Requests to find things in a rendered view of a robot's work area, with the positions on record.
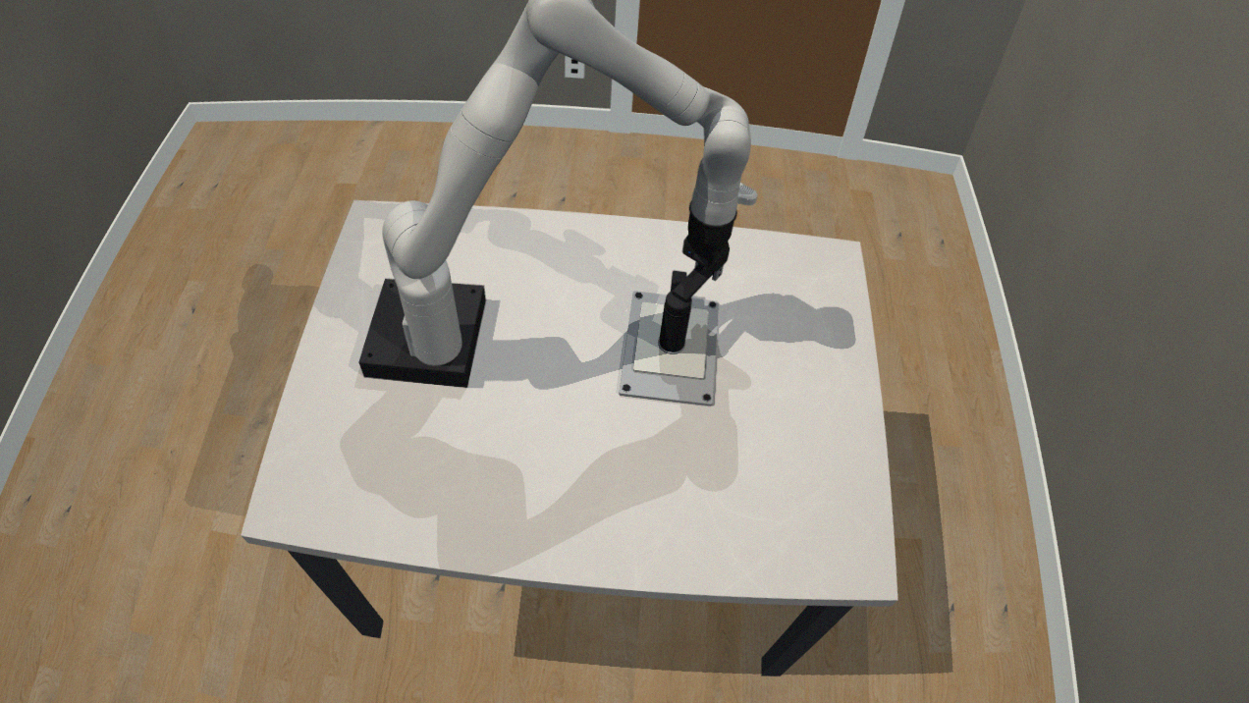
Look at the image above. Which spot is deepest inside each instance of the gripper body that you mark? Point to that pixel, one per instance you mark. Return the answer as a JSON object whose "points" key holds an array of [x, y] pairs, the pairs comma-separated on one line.
{"points": [[711, 223]]}

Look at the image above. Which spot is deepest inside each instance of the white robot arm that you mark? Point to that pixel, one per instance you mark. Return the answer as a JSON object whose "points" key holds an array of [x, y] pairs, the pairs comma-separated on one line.
{"points": [[490, 121]]}

